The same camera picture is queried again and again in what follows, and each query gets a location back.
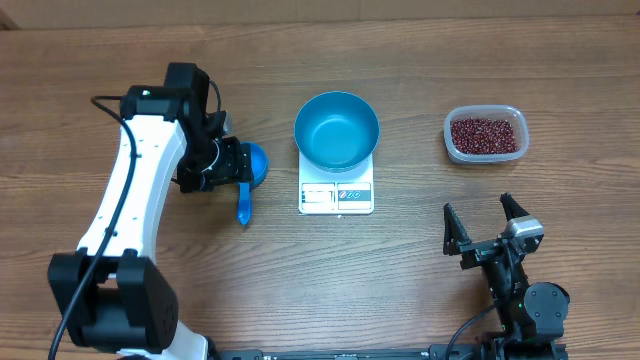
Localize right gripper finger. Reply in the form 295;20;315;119
443;203;471;256
500;193;529;221

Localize blue plastic measuring scoop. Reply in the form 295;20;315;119
236;143;269;226

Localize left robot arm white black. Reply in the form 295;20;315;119
47;62;267;359

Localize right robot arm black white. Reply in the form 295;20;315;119
443;193;570;359

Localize teal bowl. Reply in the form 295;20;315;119
293;91;381;172

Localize white digital kitchen scale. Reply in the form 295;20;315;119
298;154;375;215

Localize red beans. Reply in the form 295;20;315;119
450;118;518;155

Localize clear plastic container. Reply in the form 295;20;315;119
443;105;530;165

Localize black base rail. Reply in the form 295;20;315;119
211;344;569;360

